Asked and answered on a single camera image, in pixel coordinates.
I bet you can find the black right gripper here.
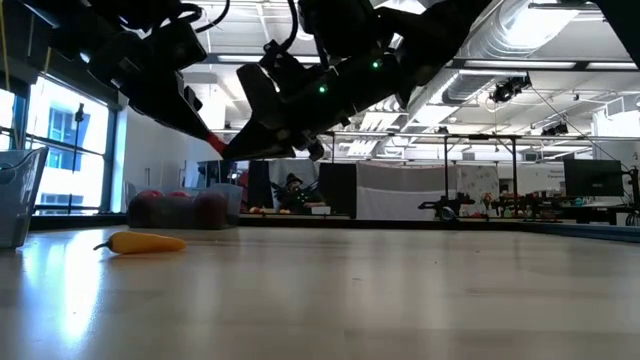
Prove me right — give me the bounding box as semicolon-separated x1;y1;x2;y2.
222;49;406;161

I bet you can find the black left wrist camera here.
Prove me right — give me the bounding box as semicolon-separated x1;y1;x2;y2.
149;19;209;72

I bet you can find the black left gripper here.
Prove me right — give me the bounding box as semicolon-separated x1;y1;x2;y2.
85;43;226;154

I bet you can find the black gantry frame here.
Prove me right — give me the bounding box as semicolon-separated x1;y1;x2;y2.
319;130;521;221

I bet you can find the black aluminium table frame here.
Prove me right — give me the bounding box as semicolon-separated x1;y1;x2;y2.
29;212;640;245

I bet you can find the black ceiling spotlight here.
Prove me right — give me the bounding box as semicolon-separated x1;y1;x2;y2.
541;121;570;137

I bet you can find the translucent grey plastic bin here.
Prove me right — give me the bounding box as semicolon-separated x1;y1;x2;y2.
126;182;245;231
0;145;51;250

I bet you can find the white cloth screen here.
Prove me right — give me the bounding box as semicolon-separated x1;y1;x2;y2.
355;160;459;221

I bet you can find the black ceiling-mounted camera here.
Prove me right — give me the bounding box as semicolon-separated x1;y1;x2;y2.
488;73;532;105

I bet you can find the black upright panel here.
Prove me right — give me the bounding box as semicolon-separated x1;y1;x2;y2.
317;162;358;220

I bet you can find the small black robot rig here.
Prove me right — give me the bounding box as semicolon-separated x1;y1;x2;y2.
418;193;476;221

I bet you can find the small orange pepper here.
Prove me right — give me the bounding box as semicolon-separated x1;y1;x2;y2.
92;230;188;256

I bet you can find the black light stand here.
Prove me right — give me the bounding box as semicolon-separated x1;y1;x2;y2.
73;102;85;214

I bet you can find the person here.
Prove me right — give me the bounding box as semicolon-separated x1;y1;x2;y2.
271;172;327;215

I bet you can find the cluttered work desk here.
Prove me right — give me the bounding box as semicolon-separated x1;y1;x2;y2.
492;197;640;226

